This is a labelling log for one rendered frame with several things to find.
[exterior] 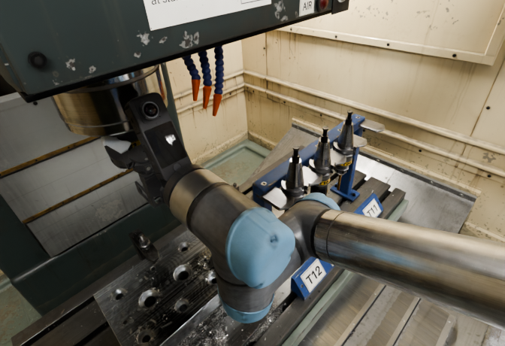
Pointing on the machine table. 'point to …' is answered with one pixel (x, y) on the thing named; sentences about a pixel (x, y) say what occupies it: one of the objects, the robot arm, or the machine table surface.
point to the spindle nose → (107, 102)
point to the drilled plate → (188, 319)
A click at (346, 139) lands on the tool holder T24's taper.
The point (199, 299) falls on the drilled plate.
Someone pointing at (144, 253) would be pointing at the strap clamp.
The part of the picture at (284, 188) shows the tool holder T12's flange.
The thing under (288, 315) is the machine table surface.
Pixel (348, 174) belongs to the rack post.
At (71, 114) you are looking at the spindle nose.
